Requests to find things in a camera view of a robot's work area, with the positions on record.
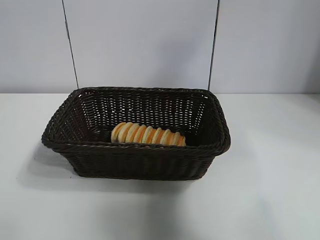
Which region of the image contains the long striped bread loaf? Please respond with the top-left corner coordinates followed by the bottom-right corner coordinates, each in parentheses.
top-left (110, 121), bottom-right (187, 147)

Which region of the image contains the dark brown wicker basket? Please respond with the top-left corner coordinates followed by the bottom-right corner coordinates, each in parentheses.
top-left (41, 86), bottom-right (231, 181)

